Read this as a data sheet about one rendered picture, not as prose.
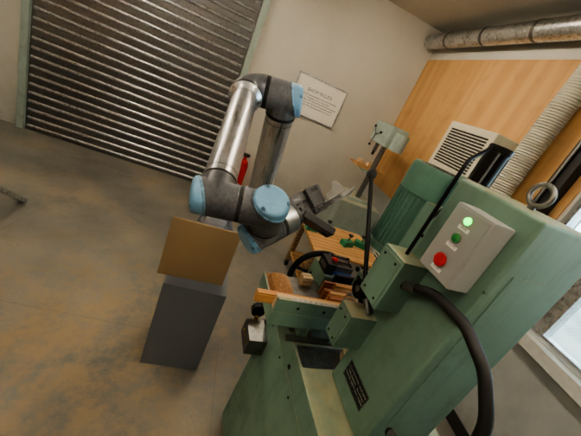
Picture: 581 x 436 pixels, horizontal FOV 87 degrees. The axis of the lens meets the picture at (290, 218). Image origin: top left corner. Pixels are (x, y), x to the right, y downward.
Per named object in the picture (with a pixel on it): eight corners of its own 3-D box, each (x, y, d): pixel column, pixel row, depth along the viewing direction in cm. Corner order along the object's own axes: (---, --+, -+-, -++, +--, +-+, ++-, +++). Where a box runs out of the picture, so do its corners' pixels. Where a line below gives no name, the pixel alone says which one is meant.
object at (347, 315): (349, 331, 96) (367, 303, 92) (358, 350, 90) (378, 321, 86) (323, 328, 93) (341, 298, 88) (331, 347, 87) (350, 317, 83)
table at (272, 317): (371, 291, 150) (377, 281, 147) (404, 342, 124) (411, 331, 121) (255, 267, 128) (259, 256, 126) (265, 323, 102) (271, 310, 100)
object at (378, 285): (382, 290, 88) (410, 248, 82) (398, 313, 80) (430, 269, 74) (358, 285, 84) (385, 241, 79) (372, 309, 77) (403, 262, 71)
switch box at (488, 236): (437, 265, 73) (478, 208, 67) (467, 294, 64) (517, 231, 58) (418, 259, 70) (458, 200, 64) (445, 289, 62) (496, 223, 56)
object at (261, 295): (405, 321, 126) (410, 314, 125) (407, 324, 125) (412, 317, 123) (253, 297, 102) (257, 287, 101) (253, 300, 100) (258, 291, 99)
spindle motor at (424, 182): (397, 243, 115) (444, 169, 103) (424, 272, 100) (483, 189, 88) (359, 233, 109) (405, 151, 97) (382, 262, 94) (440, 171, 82)
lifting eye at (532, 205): (520, 204, 70) (539, 179, 68) (545, 216, 65) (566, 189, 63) (516, 202, 70) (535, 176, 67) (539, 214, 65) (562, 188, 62)
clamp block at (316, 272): (334, 278, 140) (342, 262, 137) (345, 298, 129) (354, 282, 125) (306, 272, 135) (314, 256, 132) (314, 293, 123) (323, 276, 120)
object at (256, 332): (258, 331, 138) (264, 319, 135) (261, 355, 128) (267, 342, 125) (239, 330, 135) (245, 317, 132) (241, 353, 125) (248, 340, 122)
